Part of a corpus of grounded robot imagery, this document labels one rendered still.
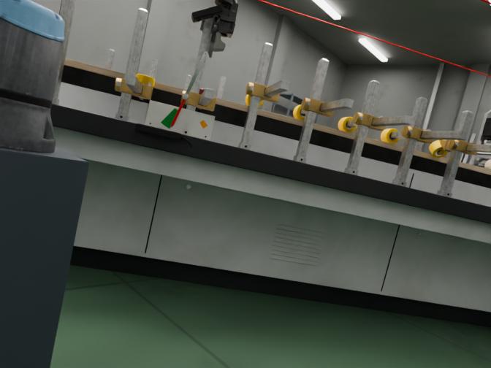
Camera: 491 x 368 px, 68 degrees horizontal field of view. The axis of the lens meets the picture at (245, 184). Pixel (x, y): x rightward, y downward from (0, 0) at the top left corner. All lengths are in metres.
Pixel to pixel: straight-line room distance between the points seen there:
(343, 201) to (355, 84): 8.20
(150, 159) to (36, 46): 0.81
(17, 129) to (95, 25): 4.78
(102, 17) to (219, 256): 4.30
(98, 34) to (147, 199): 4.00
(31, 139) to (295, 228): 1.36
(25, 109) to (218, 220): 1.16
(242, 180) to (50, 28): 0.97
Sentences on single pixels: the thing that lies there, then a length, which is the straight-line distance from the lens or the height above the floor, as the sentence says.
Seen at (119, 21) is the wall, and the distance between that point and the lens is 5.66.
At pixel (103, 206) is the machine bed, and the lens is 1.76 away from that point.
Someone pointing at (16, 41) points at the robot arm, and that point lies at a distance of 0.78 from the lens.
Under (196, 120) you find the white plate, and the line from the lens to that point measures 1.47.
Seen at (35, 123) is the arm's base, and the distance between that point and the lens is 0.79.
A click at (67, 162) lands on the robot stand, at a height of 0.59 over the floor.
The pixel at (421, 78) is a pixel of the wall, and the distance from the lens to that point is 9.22.
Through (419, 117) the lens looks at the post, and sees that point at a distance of 1.83.
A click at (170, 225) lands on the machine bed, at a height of 0.27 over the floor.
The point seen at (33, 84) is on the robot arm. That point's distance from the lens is 0.79.
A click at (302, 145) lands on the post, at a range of 1.57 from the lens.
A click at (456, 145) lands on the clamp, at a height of 0.94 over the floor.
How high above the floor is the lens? 0.69
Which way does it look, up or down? 5 degrees down
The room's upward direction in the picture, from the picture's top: 13 degrees clockwise
